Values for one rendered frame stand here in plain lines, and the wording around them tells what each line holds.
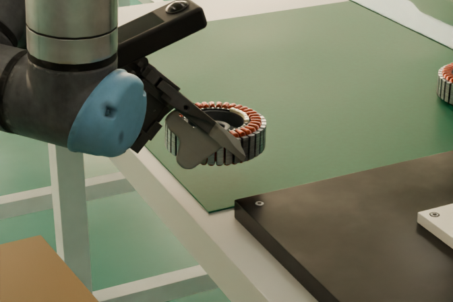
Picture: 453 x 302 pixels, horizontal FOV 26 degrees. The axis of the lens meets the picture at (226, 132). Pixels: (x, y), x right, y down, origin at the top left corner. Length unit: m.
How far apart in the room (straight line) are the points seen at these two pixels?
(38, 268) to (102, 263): 1.58
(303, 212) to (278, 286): 0.11
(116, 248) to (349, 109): 1.25
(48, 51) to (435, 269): 0.41
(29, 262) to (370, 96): 0.66
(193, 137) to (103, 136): 0.23
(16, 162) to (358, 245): 2.07
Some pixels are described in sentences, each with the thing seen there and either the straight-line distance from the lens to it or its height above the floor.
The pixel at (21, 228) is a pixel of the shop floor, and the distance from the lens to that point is 2.59.
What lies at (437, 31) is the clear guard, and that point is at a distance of 0.80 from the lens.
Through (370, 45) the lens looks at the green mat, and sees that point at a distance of 1.57.
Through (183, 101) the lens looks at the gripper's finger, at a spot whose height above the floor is 0.88.
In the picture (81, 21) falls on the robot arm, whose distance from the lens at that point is 0.79.
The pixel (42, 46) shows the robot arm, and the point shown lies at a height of 1.00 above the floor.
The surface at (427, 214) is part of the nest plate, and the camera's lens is 1.01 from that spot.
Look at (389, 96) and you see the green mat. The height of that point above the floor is 0.75.
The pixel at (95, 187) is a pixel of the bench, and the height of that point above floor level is 0.19.
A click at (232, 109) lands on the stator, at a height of 0.83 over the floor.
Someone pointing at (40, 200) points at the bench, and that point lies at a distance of 2.31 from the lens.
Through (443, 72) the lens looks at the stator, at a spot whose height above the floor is 0.79.
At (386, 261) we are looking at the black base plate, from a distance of 0.94.
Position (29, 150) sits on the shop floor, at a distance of 3.01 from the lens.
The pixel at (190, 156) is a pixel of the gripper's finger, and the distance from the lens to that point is 1.02.
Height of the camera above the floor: 1.26
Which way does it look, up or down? 24 degrees down
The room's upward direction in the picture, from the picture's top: straight up
